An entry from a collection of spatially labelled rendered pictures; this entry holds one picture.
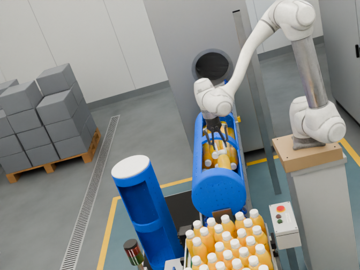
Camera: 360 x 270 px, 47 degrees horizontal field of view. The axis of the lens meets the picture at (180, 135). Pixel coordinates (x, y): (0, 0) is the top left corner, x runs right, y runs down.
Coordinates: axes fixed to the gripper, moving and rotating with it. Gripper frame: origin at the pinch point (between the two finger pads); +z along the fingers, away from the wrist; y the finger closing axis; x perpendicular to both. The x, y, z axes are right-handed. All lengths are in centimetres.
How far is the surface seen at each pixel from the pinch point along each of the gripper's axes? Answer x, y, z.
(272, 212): 45, -20, 14
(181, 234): 36, 28, 24
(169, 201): -121, 74, 111
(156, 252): -52, 78, 109
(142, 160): -47, 60, 21
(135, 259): 69, 41, 5
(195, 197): 23.2, 17.5, 12.0
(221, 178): 23.1, 1.4, 3.8
